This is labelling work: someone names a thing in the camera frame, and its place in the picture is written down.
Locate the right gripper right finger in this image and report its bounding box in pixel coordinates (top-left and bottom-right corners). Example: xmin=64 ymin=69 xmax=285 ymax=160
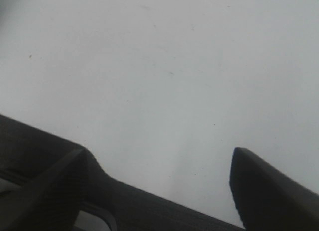
xmin=229 ymin=147 xmax=319 ymax=231

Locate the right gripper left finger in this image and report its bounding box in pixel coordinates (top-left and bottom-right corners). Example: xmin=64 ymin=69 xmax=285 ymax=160
xmin=0 ymin=150 xmax=88 ymax=231

